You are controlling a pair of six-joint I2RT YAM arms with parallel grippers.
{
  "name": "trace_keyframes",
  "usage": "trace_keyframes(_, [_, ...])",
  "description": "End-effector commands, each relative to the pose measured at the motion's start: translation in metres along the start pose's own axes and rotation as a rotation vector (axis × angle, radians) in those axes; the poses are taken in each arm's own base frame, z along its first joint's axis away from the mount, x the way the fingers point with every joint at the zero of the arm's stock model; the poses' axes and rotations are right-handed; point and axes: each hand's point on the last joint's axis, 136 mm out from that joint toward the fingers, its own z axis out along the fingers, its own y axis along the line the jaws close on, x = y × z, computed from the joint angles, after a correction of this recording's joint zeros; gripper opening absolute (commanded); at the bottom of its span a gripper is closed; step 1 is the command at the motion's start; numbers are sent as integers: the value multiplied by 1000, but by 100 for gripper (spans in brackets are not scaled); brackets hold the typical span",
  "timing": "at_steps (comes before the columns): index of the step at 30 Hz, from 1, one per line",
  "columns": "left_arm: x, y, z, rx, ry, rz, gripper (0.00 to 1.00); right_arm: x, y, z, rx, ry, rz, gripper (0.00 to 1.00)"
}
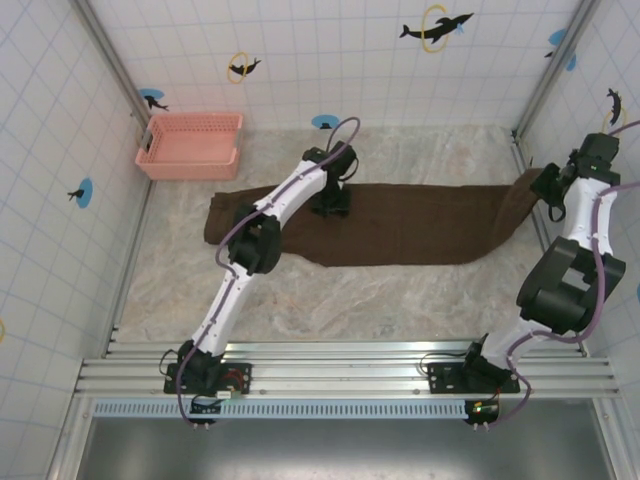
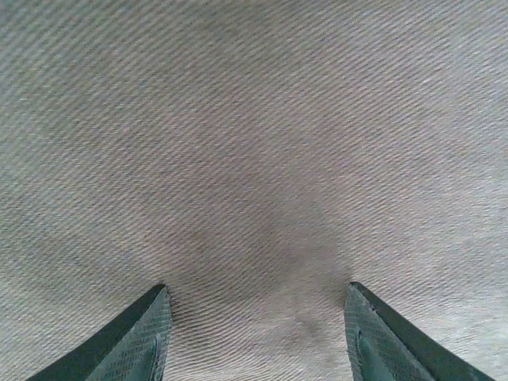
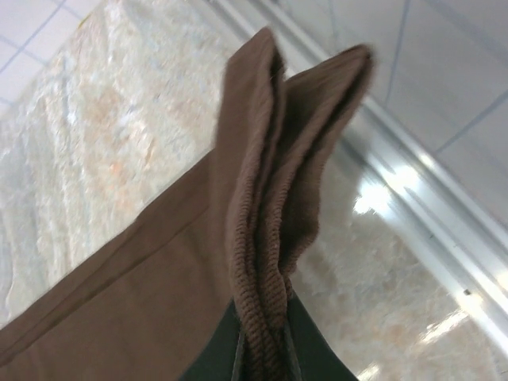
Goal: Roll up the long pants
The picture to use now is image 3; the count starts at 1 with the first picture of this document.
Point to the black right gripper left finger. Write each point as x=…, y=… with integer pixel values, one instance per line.
x=216, y=353

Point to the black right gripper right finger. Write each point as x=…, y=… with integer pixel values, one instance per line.
x=313, y=349

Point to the brown long pants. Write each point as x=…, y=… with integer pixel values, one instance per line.
x=166, y=270

